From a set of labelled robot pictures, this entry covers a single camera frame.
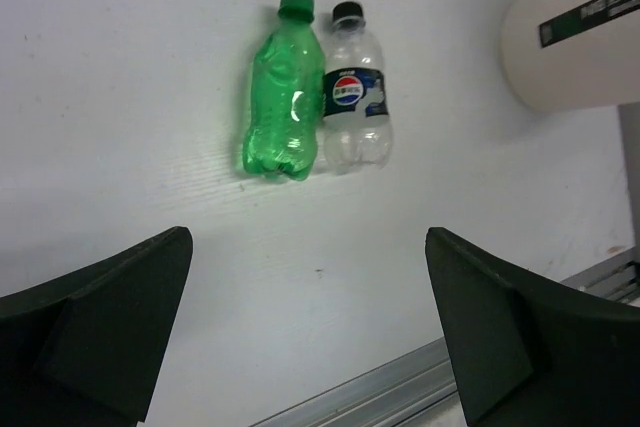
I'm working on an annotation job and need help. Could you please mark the blue label clear bottle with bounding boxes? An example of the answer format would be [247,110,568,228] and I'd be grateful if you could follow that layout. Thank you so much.
[323,1,393,174]

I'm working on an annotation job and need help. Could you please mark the right aluminium rail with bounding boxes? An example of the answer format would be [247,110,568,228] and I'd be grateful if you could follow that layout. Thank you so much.
[562,102,639,306]

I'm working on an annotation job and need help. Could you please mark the white bin with black rim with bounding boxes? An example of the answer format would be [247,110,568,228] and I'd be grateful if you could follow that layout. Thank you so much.
[501,0,639,112]

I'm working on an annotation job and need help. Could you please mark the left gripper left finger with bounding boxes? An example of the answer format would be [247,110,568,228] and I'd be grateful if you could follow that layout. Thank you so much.
[1,226,193,426]

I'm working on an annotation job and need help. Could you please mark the aluminium rail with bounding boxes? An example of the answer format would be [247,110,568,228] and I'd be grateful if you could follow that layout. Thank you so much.
[257,338,457,427]
[562,102,639,306]

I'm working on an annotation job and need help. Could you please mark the front aluminium rail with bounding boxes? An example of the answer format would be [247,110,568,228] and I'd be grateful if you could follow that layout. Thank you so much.
[257,338,457,427]

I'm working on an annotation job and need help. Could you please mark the green plastic bottle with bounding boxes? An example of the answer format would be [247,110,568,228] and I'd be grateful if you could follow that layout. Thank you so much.
[242,0,325,181]

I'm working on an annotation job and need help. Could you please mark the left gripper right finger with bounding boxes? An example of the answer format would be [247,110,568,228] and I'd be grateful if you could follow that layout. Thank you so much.
[425,227,639,426]

